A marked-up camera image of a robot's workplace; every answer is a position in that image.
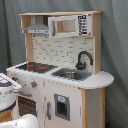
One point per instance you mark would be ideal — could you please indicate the black toy stovetop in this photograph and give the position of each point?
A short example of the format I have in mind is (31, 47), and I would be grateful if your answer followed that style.
(36, 67)

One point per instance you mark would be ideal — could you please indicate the wooden toy kitchen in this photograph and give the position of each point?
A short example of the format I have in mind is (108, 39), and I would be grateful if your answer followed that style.
(63, 53)

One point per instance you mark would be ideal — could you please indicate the white cabinet door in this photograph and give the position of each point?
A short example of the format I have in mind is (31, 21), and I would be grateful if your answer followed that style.
(63, 106)

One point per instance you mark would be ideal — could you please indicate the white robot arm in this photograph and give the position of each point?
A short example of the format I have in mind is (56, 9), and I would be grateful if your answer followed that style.
(8, 87)

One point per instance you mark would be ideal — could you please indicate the right red oven knob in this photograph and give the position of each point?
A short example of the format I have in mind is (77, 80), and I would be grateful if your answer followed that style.
(33, 84)

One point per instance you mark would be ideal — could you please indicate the left red oven knob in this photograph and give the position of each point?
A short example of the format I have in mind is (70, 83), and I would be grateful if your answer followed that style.
(15, 79)

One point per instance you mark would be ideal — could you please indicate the toy oven door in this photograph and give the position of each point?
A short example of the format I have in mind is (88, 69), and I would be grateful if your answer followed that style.
(29, 103)

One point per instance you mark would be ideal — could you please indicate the black toy faucet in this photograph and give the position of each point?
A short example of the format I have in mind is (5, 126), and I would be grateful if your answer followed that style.
(80, 65)

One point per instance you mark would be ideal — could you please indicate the grey toy sink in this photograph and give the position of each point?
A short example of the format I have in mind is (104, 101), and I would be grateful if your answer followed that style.
(72, 74)

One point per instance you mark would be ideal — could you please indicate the red oven knob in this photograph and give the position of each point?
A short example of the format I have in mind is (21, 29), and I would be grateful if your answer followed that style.
(33, 84)
(15, 79)

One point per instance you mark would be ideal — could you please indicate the grey range hood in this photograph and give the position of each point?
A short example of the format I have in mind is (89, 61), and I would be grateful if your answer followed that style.
(39, 27)

